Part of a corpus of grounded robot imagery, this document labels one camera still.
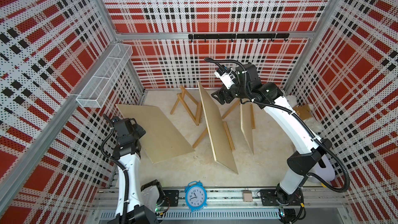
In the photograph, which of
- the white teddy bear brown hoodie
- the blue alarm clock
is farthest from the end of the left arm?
the white teddy bear brown hoodie

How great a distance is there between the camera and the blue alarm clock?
72 cm

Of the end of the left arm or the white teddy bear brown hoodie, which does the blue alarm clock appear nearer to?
the end of the left arm
